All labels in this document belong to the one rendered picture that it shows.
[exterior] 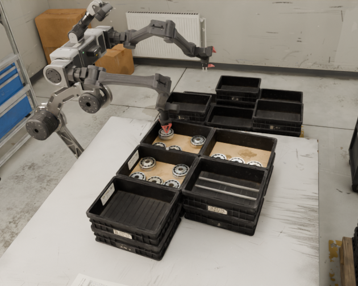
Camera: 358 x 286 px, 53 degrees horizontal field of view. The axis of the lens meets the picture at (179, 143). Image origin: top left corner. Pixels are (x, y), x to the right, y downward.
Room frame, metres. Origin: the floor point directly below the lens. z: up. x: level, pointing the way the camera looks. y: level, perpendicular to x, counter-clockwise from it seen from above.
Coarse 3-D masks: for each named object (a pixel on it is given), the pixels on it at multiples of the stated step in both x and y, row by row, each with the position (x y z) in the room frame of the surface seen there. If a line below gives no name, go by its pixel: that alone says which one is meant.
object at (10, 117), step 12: (0, 72) 3.13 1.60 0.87; (12, 72) 3.26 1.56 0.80; (0, 84) 3.08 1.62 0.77; (12, 84) 3.21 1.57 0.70; (0, 96) 3.03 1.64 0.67; (24, 96) 3.28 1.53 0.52; (12, 108) 3.09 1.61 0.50; (24, 108) 3.24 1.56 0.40; (0, 120) 2.92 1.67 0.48; (12, 120) 3.04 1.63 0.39; (0, 132) 2.86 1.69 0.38
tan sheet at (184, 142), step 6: (156, 138) 1.94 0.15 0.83; (174, 138) 1.93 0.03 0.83; (180, 138) 1.92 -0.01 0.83; (186, 138) 1.91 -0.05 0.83; (168, 144) 1.87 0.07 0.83; (174, 144) 1.86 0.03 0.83; (180, 144) 1.86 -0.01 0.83; (186, 144) 1.85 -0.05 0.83; (186, 150) 1.79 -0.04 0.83; (192, 150) 1.78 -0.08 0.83; (198, 150) 1.78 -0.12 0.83
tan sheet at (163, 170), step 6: (156, 162) 1.70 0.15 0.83; (162, 162) 1.69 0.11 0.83; (138, 168) 1.66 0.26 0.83; (156, 168) 1.64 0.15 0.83; (162, 168) 1.64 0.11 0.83; (168, 168) 1.63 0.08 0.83; (150, 174) 1.59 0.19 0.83; (156, 174) 1.59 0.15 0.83; (162, 174) 1.58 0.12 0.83; (168, 174) 1.58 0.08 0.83; (180, 180) 1.52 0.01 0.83
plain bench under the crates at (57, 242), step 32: (128, 128) 2.28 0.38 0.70; (96, 160) 1.93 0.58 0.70; (288, 160) 1.76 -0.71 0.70; (64, 192) 1.63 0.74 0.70; (96, 192) 1.61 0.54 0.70; (288, 192) 1.47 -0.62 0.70; (32, 224) 1.39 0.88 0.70; (64, 224) 1.37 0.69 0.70; (192, 224) 1.30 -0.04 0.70; (288, 224) 1.24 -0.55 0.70; (32, 256) 1.17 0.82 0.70; (64, 256) 1.15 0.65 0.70; (96, 256) 1.14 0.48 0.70; (128, 256) 1.12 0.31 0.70; (192, 256) 1.09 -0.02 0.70; (224, 256) 1.07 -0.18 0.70; (256, 256) 1.06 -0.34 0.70; (288, 256) 1.04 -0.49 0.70
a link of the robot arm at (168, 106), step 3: (168, 102) 1.93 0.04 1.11; (165, 105) 1.92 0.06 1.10; (168, 105) 1.91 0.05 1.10; (171, 105) 1.91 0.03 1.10; (174, 105) 1.91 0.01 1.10; (177, 105) 1.91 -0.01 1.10; (159, 108) 1.87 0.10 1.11; (165, 108) 1.90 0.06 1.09; (168, 108) 1.90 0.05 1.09; (171, 108) 1.89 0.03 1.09; (174, 108) 1.89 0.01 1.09; (177, 108) 1.90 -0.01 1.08; (159, 111) 1.90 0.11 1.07; (162, 111) 1.89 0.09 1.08; (171, 111) 1.91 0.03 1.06; (174, 111) 1.90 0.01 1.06; (177, 111) 1.90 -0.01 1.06
